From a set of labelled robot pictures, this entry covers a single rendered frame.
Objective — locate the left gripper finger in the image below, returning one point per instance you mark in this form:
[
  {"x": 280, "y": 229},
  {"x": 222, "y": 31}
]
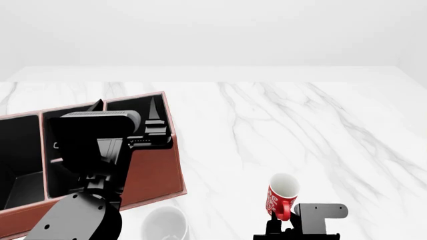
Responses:
[
  {"x": 98, "y": 105},
  {"x": 154, "y": 120}
]

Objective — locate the red mug with white print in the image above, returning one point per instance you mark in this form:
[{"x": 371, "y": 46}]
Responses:
[{"x": 274, "y": 197}]

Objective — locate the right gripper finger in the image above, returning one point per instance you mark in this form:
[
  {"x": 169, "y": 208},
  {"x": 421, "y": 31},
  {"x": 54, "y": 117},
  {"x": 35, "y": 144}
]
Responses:
[
  {"x": 295, "y": 221},
  {"x": 274, "y": 223}
]

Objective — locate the red-brown leather caddy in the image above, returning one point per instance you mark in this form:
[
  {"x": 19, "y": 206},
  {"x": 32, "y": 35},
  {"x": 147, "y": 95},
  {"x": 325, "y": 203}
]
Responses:
[{"x": 155, "y": 172}]

